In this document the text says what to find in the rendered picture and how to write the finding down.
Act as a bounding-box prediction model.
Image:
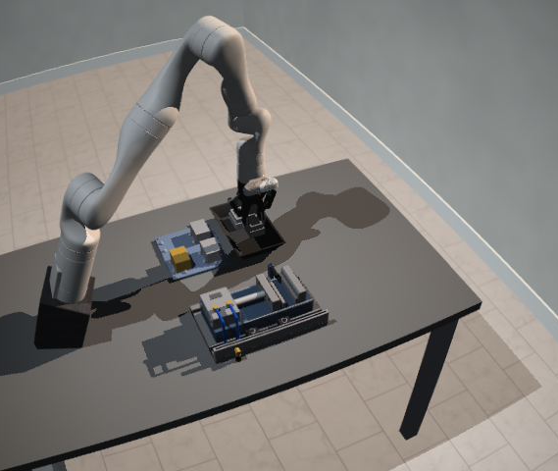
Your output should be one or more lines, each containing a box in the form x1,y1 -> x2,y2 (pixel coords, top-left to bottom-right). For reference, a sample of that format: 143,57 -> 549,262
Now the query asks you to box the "orange rectangular block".
170,246 -> 192,273

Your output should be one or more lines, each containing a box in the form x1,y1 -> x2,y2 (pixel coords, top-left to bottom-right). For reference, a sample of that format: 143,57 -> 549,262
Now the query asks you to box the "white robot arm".
49,16 -> 278,303

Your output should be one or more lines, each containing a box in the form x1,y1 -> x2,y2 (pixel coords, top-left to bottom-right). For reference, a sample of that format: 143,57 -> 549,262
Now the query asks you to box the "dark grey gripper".
228,180 -> 277,228

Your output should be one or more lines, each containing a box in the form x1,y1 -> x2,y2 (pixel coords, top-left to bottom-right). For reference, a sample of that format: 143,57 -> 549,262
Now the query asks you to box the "grey flat bar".
279,273 -> 298,304
266,277 -> 285,308

